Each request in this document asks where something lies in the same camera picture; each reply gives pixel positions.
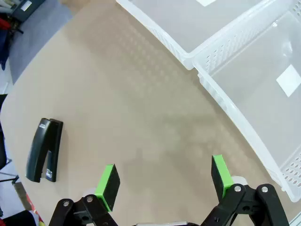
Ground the black stapler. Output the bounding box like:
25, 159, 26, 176
25, 117, 64, 183

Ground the dark grey storage bin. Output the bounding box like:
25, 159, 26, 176
11, 0, 47, 23

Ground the red patterned cloth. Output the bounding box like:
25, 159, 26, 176
22, 192, 45, 226

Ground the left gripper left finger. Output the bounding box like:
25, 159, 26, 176
48, 163, 121, 226

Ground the black cloth bundle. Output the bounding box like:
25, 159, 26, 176
0, 210, 40, 226

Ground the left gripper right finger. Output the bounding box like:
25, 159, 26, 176
199, 154, 290, 226

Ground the white paper label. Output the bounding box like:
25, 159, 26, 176
276, 65, 301, 97
196, 0, 217, 7

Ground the white perforated plastic basket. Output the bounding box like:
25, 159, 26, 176
115, 0, 283, 71
192, 3, 301, 203

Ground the blue denim garment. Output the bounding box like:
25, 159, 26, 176
0, 29, 14, 71

